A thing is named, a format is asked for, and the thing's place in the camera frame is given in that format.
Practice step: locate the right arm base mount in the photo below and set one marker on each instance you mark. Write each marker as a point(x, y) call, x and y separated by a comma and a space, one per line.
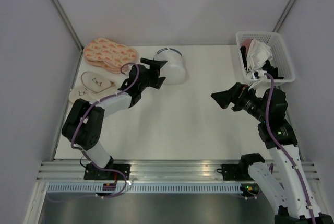
point(233, 172)

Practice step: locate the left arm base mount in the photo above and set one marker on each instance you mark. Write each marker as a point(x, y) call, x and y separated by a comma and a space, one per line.
point(93, 173)

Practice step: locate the black garment in basket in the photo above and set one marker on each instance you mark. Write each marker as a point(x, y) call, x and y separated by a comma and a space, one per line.
point(266, 65)

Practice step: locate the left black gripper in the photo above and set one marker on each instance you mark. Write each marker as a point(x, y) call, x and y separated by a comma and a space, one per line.
point(157, 81)

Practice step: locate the aluminium rail front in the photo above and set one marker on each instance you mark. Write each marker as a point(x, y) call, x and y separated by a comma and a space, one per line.
point(142, 171)

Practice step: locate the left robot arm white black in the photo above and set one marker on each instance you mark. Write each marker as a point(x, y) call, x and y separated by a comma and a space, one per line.
point(84, 123)

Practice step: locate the white bra in basket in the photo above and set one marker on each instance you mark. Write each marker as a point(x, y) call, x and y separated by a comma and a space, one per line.
point(257, 53)

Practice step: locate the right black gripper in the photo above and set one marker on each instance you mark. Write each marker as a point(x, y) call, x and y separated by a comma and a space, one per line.
point(236, 94)

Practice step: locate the white slotted cable duct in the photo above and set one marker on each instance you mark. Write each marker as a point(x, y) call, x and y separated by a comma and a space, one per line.
point(211, 188)

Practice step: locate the beige bag top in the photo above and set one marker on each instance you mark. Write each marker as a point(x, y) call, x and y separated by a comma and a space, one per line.
point(88, 77)

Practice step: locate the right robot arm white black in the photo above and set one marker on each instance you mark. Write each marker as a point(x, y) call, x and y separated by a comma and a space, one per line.
point(291, 199)

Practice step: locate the pink garment in basket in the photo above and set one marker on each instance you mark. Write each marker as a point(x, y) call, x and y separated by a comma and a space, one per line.
point(246, 43)

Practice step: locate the white plastic basket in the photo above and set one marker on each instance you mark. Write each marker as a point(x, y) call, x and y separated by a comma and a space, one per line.
point(281, 58)

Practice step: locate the orange patterned laundry bags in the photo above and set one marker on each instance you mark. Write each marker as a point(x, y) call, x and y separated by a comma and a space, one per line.
point(109, 55)

